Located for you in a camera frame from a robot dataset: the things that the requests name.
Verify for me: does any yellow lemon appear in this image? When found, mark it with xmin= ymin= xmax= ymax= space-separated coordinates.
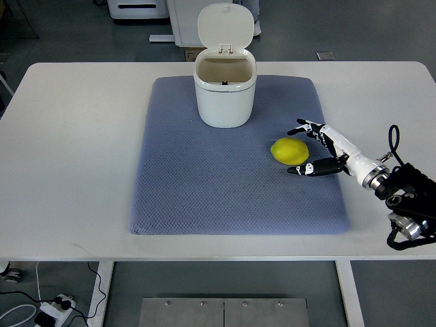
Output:
xmin=270 ymin=138 xmax=309 ymax=166

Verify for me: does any grey metal floor plate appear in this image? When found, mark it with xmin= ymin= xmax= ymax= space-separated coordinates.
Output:
xmin=139 ymin=298 xmax=309 ymax=326

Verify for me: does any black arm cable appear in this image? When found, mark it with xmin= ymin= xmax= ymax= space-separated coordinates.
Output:
xmin=379 ymin=124 xmax=436 ymax=251

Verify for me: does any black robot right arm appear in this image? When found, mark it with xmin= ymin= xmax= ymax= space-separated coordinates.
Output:
xmin=370 ymin=163 xmax=435 ymax=251

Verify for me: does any black floor cable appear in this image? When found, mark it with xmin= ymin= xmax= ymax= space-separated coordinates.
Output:
xmin=0 ymin=261 xmax=106 ymax=327

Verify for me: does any white trash bin with lid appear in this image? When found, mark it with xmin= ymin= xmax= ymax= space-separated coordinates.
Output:
xmin=193 ymin=3 xmax=257 ymax=128

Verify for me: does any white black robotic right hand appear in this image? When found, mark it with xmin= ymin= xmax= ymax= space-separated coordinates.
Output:
xmin=287 ymin=119 xmax=389 ymax=189

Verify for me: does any white table leg right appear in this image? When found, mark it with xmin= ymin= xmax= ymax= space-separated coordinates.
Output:
xmin=335 ymin=260 xmax=364 ymax=327

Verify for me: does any blue textured mat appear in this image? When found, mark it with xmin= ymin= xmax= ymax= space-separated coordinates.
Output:
xmin=129 ymin=75 xmax=349 ymax=235

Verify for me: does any white power strip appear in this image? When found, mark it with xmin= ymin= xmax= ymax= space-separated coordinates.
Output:
xmin=40 ymin=294 xmax=76 ymax=326

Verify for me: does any white table leg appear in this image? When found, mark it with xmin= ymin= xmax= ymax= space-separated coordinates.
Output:
xmin=335 ymin=260 xmax=364 ymax=327
xmin=87 ymin=261 xmax=114 ymax=327

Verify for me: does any white table leg left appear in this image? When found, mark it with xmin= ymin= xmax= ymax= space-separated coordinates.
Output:
xmin=87 ymin=261 xmax=114 ymax=327

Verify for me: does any grey floor socket plate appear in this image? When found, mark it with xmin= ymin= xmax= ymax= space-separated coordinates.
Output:
xmin=316 ymin=51 xmax=334 ymax=61

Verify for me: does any cardboard box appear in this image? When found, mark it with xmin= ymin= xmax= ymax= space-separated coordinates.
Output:
xmin=184 ymin=48 xmax=204 ymax=62

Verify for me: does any white machine with black slot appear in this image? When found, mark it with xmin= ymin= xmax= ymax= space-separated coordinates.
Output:
xmin=107 ymin=0 xmax=170 ymax=21

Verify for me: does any caster wheel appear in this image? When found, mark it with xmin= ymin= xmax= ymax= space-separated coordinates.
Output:
xmin=0 ymin=261 xmax=23 ymax=283

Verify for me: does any white floor cable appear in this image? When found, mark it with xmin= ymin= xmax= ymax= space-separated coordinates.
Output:
xmin=0 ymin=261 xmax=44 ymax=327

